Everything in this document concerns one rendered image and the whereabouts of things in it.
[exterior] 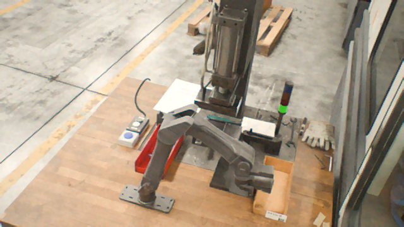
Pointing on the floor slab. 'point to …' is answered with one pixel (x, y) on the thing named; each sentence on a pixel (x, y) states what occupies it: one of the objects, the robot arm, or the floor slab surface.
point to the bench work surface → (202, 200)
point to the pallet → (259, 27)
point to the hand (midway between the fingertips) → (240, 185)
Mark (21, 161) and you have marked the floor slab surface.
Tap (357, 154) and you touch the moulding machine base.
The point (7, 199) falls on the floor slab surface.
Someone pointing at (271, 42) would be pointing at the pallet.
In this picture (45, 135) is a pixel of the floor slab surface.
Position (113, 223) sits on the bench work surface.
